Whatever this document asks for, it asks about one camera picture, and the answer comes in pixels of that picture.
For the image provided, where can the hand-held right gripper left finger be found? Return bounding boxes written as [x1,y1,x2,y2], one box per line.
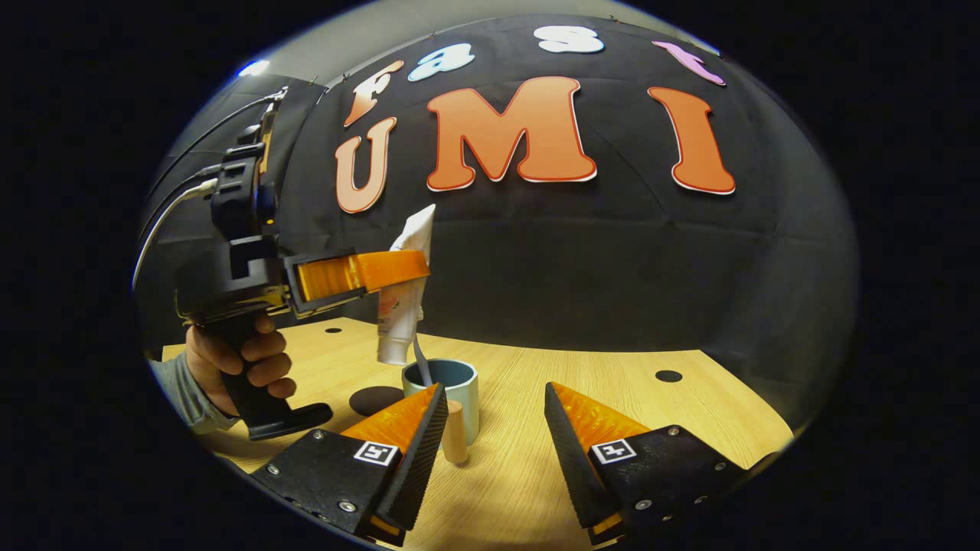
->
[251,383,449,546]

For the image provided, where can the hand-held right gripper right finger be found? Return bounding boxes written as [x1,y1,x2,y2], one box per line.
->
[544,381,755,546]

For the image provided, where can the white toothpaste tube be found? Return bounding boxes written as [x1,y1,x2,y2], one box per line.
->
[377,204,437,367]

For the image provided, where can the light blue cup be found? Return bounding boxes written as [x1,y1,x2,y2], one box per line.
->
[401,358,481,465]

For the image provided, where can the dark round coaster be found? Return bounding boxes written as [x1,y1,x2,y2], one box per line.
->
[349,385,407,418]

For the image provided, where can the white toothbrush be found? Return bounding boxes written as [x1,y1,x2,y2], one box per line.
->
[412,325,434,387]

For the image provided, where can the white cable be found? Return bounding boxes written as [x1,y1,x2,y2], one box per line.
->
[134,178,219,290]

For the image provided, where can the black cable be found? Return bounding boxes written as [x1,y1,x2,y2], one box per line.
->
[142,92,284,223]

